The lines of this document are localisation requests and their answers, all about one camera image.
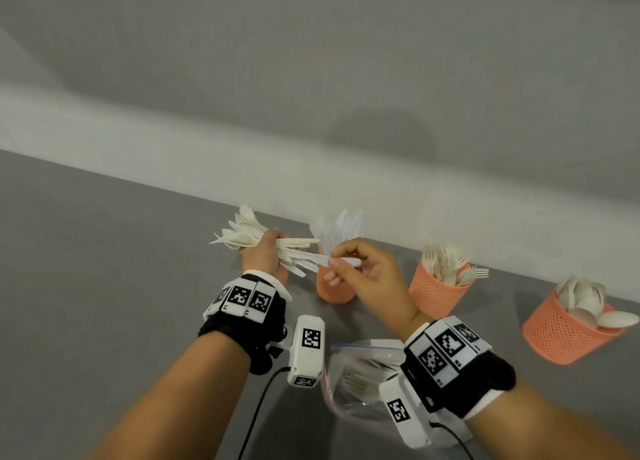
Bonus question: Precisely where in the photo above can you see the person's left hand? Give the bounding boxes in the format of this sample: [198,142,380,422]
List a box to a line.
[239,228,292,289]

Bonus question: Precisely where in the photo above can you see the person's right hand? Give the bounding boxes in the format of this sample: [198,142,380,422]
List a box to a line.
[322,237,434,341]

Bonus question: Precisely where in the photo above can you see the bundle of white cutlery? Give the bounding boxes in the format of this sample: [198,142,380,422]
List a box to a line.
[209,204,322,279]

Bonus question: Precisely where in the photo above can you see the white plastic knife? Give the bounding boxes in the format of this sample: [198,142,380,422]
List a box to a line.
[293,252,363,269]

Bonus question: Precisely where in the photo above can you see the clear plastic bag of cutlery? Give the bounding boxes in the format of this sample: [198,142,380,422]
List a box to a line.
[322,338,475,447]

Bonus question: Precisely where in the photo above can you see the bunch of white spoons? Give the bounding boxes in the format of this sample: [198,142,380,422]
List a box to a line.
[555,276,640,329]

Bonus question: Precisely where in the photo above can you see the person's right forearm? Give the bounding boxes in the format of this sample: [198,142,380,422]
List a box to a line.
[467,378,640,460]

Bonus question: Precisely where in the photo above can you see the person's left forearm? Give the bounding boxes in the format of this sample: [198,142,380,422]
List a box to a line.
[87,331,252,460]

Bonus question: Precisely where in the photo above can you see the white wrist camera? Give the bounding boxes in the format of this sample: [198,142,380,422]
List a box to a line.
[378,374,434,450]
[287,314,327,389]

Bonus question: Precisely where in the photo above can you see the black camera cable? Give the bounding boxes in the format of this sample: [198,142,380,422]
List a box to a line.
[429,421,476,460]
[237,367,292,460]

